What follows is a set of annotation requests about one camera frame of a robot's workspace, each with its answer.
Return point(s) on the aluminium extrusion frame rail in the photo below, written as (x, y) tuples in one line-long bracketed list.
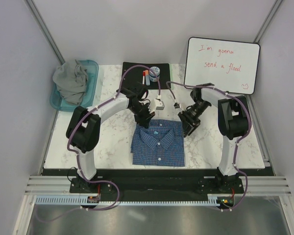
[(257, 185)]

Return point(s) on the red marker pen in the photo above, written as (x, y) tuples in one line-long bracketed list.
[(144, 77)]

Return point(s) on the blue lidded small jar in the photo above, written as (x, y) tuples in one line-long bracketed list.
[(154, 73)]

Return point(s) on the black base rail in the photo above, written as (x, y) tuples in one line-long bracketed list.
[(157, 185)]

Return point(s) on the white whiteboard black frame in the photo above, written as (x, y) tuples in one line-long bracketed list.
[(230, 66)]

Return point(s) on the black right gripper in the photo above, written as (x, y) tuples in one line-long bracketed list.
[(188, 123)]

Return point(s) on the black clipboard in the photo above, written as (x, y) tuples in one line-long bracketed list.
[(135, 76)]

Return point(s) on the teal plastic bin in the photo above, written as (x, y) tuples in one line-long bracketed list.
[(58, 103)]

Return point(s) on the blue checkered long sleeve shirt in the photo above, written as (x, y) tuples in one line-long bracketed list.
[(161, 144)]

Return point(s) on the grey crumpled shirt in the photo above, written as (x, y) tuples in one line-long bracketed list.
[(71, 80)]

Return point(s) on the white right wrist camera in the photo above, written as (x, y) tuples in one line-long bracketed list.
[(178, 106)]

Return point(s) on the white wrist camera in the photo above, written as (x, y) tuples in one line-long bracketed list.
[(156, 105), (178, 106)]

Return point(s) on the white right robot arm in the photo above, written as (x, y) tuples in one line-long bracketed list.
[(234, 121)]

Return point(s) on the white slotted cable duct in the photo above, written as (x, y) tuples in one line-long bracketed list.
[(85, 200)]

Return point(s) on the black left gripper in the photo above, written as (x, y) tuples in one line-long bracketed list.
[(144, 120)]

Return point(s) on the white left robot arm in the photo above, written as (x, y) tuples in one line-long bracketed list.
[(84, 128)]

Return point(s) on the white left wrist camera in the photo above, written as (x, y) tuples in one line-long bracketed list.
[(156, 105)]

